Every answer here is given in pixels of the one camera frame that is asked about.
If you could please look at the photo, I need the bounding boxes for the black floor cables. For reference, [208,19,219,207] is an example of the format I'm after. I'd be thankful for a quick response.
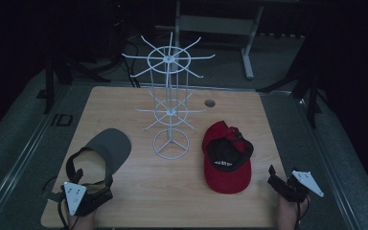
[107,39,142,89]

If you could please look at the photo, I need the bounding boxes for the red cap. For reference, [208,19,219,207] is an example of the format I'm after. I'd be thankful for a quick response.
[201,120,255,196]

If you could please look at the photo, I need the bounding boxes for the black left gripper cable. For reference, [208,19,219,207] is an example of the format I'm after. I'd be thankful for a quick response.
[57,195,80,230]

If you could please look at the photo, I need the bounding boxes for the person's right hand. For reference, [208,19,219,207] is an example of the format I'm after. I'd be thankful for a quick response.
[275,193,311,230]

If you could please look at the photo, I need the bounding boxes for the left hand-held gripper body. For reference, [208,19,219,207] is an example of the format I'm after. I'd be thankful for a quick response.
[62,181,107,218]

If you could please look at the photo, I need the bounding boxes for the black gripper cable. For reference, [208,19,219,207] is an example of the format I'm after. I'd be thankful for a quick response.
[294,196,311,226]
[57,195,80,230]

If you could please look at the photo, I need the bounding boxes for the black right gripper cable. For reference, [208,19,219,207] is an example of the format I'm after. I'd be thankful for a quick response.
[294,196,311,226]

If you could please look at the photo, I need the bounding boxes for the white wire display rack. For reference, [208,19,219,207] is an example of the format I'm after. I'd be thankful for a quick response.
[121,31,217,161]

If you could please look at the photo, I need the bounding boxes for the person's left hand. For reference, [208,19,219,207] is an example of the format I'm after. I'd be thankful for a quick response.
[64,209,98,230]

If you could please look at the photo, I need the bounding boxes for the grey metal desk frame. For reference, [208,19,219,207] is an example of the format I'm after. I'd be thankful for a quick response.
[154,0,265,81]

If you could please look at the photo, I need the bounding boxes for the grey cap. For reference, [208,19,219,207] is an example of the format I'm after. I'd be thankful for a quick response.
[65,127,132,194]

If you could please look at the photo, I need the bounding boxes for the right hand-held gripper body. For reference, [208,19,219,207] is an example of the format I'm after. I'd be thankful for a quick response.
[266,170,326,204]

